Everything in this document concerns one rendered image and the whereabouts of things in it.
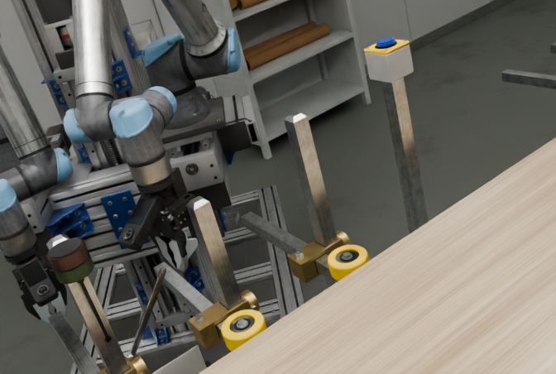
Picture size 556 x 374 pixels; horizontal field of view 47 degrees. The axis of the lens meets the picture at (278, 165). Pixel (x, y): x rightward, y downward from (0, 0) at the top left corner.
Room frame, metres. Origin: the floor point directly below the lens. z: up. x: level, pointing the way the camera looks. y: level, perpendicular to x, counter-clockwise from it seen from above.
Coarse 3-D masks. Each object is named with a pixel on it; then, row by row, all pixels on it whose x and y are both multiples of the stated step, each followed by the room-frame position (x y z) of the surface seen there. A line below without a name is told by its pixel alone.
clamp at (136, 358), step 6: (132, 360) 0.97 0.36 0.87; (138, 360) 0.96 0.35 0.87; (132, 366) 0.95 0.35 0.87; (138, 366) 0.95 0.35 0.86; (144, 366) 0.95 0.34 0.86; (102, 372) 0.95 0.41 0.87; (126, 372) 0.94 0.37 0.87; (132, 372) 0.94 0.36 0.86; (138, 372) 0.94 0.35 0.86; (144, 372) 0.95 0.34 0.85
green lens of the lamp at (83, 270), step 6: (90, 258) 0.91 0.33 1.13; (84, 264) 0.89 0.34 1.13; (90, 264) 0.90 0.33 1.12; (54, 270) 0.90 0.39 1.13; (72, 270) 0.88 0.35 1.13; (78, 270) 0.88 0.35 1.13; (84, 270) 0.89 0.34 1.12; (90, 270) 0.90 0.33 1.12; (60, 276) 0.88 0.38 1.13; (66, 276) 0.88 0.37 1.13; (72, 276) 0.88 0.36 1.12; (78, 276) 0.88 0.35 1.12; (84, 276) 0.89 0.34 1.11; (60, 282) 0.89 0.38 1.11; (66, 282) 0.88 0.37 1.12; (72, 282) 0.88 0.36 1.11
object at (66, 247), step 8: (72, 240) 0.93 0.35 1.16; (80, 240) 0.92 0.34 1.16; (56, 248) 0.92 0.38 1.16; (64, 248) 0.91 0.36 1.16; (72, 248) 0.90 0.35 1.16; (56, 256) 0.89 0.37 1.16; (64, 256) 0.88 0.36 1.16; (80, 264) 0.89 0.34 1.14; (80, 280) 0.90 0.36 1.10; (88, 296) 0.91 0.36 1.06; (96, 312) 0.93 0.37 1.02; (104, 328) 0.93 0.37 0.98
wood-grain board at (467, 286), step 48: (480, 192) 1.16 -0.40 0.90; (528, 192) 1.11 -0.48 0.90; (432, 240) 1.04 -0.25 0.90; (480, 240) 1.00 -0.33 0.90; (528, 240) 0.96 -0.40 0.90; (336, 288) 0.97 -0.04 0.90; (384, 288) 0.93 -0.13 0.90; (432, 288) 0.90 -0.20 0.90; (480, 288) 0.86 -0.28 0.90; (528, 288) 0.83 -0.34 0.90; (288, 336) 0.88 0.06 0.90; (336, 336) 0.84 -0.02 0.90; (384, 336) 0.81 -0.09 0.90; (432, 336) 0.78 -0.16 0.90; (480, 336) 0.76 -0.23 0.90; (528, 336) 0.73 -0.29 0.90
